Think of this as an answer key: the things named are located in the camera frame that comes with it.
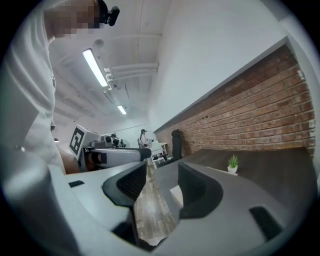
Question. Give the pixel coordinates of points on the small green potted plant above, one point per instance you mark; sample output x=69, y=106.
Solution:
x=233, y=165
x=169, y=157

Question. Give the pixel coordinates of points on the person's left forearm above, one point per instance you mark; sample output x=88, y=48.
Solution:
x=70, y=163

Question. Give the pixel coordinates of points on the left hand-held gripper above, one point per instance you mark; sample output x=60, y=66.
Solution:
x=76, y=142

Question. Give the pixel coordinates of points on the dark grey table top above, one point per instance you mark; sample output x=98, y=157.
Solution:
x=262, y=162

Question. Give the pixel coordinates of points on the black standing fan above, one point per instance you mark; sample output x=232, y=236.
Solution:
x=125, y=143

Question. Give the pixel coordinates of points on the person's head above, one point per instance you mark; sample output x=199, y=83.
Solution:
x=72, y=17

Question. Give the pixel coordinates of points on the white side cabinet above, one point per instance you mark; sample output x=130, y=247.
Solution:
x=160, y=147

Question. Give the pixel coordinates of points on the long ceiling light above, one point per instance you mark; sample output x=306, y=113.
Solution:
x=121, y=109
x=95, y=67

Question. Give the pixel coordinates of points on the white ceiling pipes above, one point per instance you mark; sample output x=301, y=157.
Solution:
x=135, y=67

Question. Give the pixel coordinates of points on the black head-worn camera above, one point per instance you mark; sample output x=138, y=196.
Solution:
x=111, y=15

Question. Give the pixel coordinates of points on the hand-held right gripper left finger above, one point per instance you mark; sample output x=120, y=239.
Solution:
x=95, y=195

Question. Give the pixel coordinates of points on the black office chair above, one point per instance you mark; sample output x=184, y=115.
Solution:
x=177, y=147

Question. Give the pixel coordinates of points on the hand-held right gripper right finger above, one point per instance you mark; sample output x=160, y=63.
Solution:
x=225, y=212

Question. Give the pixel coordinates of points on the person's light grey shirt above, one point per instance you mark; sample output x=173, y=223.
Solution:
x=25, y=87

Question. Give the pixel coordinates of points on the round ceiling detector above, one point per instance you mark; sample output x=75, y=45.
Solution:
x=98, y=43

